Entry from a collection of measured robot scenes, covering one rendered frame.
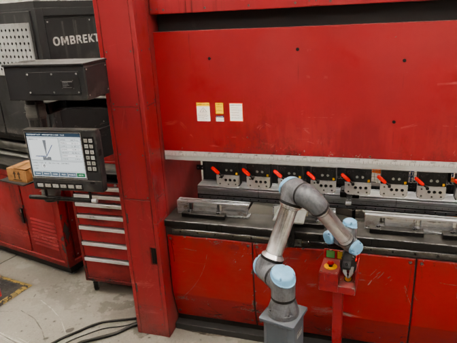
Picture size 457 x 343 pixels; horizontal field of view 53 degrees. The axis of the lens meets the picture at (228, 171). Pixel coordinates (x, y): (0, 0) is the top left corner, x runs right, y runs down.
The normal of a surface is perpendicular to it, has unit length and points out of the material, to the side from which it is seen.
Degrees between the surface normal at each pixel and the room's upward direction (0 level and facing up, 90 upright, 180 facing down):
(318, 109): 90
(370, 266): 90
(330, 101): 90
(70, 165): 90
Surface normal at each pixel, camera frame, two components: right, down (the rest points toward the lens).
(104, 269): -0.29, 0.33
